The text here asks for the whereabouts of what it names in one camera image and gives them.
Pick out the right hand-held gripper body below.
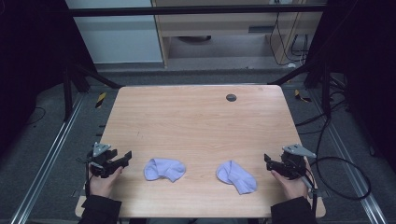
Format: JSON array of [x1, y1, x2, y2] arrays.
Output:
[[279, 143, 318, 181]]

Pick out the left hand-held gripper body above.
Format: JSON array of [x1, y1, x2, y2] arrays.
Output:
[[77, 142, 120, 179]]

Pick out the lavender ankle sock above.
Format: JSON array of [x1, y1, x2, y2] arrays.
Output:
[[143, 158, 187, 183], [216, 160, 259, 196]]

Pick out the person's right hand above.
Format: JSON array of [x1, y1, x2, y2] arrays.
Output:
[[270, 159, 315, 202]]

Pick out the person's left hand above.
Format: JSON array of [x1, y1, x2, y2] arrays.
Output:
[[89, 163, 124, 199]]

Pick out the person's right black sleeve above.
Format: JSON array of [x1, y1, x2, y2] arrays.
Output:
[[270, 196, 318, 224]]

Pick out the person's black sleeve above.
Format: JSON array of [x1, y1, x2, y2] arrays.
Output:
[[270, 196, 318, 224], [78, 194, 122, 224]]

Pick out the person's left black sleeve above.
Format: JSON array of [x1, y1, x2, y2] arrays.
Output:
[[78, 194, 122, 224]]

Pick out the yellow black striped tape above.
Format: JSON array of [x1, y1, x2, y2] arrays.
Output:
[[293, 89, 313, 104], [94, 91, 107, 109]]

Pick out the black metal stand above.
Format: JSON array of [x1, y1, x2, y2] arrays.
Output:
[[268, 60, 332, 119], [62, 60, 124, 122]]

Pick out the white cabinet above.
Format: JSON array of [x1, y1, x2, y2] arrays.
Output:
[[64, 0, 164, 64]]

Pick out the black curtain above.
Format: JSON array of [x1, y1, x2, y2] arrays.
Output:
[[304, 0, 396, 172], [0, 0, 97, 157]]

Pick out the light wooden desk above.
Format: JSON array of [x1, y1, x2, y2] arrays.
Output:
[[150, 0, 325, 69]]

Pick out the left hand-held gripper cable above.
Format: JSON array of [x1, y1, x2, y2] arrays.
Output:
[[83, 157, 94, 198]]

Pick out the hand-held gripper cable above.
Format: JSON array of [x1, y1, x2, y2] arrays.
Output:
[[83, 157, 94, 198], [298, 172, 319, 218]]

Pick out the right hand-held gripper cable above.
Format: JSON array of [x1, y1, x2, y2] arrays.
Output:
[[298, 172, 319, 218]]

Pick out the aluminium floor rail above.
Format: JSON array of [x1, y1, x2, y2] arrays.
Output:
[[8, 92, 86, 224], [311, 91, 389, 224]]

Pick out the black looped floor cable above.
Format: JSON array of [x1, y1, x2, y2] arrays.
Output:
[[309, 118, 373, 202]]

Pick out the thin black floor cable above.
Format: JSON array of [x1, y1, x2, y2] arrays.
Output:
[[26, 106, 47, 127]]

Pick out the black hanging desk cables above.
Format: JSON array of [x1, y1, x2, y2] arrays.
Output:
[[268, 0, 311, 67]]

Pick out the black horizontal frame bar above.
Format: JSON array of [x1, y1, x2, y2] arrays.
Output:
[[68, 4, 326, 18]]

